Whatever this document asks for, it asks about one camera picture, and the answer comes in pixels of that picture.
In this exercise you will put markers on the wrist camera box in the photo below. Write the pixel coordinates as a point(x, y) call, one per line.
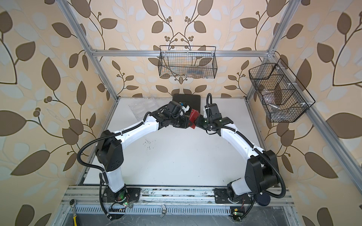
point(173, 108)
point(213, 112)

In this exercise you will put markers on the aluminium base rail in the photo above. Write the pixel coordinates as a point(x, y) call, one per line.
point(173, 206)

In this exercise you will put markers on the black wire basket wall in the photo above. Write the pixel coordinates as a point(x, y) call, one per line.
point(282, 94)
point(197, 62)

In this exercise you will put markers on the red leather card holder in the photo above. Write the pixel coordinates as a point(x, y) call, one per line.
point(194, 115)

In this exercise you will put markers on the clear plastic organizer box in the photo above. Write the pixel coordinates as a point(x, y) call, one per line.
point(141, 106)

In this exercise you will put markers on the black plastic tool case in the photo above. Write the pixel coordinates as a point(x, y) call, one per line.
point(194, 101)

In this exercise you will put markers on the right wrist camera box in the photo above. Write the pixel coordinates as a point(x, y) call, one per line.
point(213, 112)

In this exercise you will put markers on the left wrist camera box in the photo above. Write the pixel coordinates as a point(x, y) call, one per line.
point(173, 108)

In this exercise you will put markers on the black wire basket right wall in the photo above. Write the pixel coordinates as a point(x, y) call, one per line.
point(282, 94)

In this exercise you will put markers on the yellow handled ratchet tool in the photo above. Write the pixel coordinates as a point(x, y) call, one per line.
point(75, 219)

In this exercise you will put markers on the dark round disc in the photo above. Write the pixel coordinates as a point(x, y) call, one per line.
point(263, 199)

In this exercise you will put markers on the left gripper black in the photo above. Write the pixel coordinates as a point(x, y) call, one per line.
point(185, 124)

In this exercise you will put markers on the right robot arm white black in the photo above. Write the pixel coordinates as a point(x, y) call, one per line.
point(262, 173)

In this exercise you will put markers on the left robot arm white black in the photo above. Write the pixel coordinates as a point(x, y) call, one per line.
point(110, 149)

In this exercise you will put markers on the black wire basket back wall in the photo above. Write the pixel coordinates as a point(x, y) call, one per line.
point(197, 62)

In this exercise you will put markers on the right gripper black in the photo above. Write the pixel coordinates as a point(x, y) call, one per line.
point(200, 119)

